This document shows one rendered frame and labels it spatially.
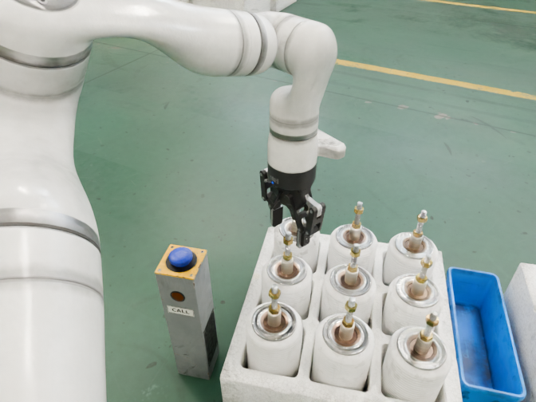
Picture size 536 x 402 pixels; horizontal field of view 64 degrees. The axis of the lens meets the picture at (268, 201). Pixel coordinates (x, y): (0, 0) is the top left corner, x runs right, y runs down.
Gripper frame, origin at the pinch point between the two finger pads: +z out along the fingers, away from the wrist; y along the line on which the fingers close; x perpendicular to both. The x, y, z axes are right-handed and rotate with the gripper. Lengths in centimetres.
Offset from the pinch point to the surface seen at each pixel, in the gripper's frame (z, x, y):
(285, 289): 10.7, -3.0, 2.9
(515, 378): 25, 25, 36
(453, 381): 17.6, 10.3, 30.6
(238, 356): 17.6, -15.1, 5.3
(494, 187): 35, 94, -4
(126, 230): 35, -12, -59
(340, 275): 10.3, 7.0, 7.0
